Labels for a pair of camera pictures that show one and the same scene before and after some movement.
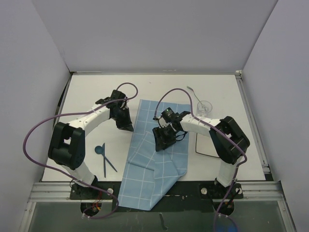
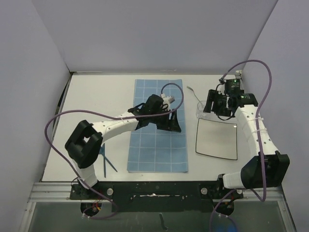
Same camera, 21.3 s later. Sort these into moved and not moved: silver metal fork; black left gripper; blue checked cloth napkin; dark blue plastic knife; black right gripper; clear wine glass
Moved: black left gripper; blue checked cloth napkin; black right gripper
Not moved: silver metal fork; clear wine glass; dark blue plastic knife
